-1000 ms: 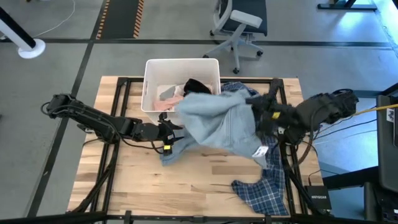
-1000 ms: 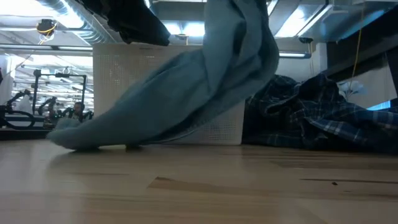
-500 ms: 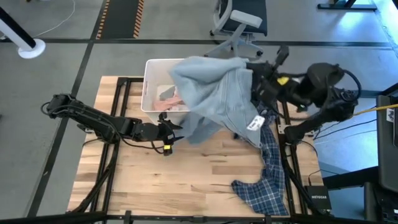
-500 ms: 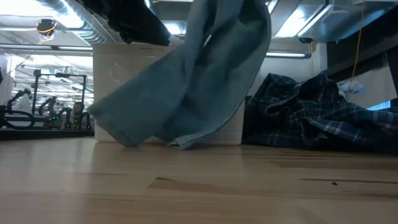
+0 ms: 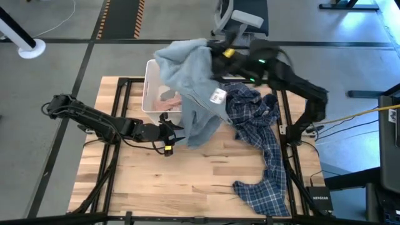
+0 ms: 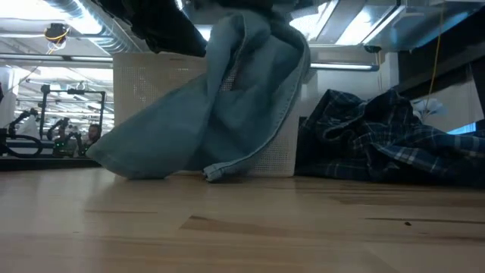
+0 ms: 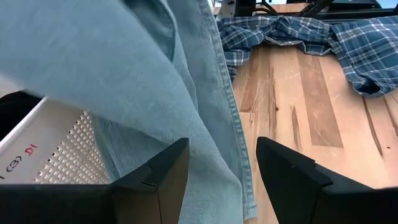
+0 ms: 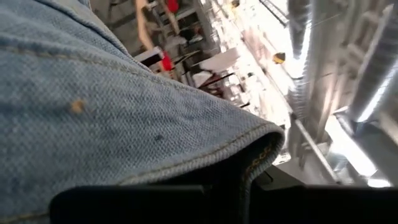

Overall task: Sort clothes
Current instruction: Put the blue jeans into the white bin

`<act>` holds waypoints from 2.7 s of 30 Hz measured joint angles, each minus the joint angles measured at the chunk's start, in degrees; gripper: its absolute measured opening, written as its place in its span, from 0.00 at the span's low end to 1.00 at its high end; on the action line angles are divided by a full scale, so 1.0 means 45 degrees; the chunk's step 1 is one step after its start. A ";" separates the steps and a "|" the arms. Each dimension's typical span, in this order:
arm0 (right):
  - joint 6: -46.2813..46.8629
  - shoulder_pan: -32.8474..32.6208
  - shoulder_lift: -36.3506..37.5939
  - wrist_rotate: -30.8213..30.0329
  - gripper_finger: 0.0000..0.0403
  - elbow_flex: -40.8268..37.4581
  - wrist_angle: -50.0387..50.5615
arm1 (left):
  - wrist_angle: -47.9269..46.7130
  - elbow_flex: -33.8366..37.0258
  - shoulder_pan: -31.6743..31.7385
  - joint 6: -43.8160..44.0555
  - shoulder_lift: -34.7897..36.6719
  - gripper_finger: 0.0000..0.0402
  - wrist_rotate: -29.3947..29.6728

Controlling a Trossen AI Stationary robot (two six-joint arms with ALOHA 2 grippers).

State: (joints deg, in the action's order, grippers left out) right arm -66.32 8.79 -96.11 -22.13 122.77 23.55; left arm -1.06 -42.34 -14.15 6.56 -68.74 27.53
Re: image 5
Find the yellow cable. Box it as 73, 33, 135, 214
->
314, 104, 400, 126

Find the black hazard striped floor mat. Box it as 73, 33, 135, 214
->
96, 0, 146, 40

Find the black desk frame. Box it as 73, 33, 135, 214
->
324, 81, 400, 193

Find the salmon pink garment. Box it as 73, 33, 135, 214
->
152, 95, 183, 113

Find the black Netgear router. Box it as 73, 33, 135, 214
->
305, 186, 335, 213

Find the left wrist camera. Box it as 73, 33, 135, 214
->
162, 142, 175, 158

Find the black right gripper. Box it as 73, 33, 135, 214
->
213, 46, 254, 81

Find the white perforated laundry basket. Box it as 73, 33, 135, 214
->
141, 59, 189, 126

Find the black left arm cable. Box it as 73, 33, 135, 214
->
81, 137, 167, 156

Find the white printed garment tag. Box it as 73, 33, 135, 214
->
209, 87, 228, 106

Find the black floor cable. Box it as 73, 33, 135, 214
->
314, 118, 380, 142

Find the blue plaid shirt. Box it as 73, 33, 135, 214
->
224, 81, 292, 218

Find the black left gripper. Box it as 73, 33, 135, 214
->
136, 112, 186, 146

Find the black computer case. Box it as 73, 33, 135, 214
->
365, 182, 400, 225

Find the light grey garment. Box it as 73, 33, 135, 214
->
159, 89, 177, 102

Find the white framed office chair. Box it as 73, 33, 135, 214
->
211, 0, 270, 43

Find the white floor cable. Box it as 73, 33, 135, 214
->
32, 0, 77, 39

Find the black aluminium rig frame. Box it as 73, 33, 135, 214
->
0, 76, 400, 225

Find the white pole with round base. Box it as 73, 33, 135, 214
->
0, 6, 47, 60

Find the light blue shirt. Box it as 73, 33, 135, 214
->
153, 37, 234, 151

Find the black desk foot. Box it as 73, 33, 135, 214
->
318, 0, 380, 11

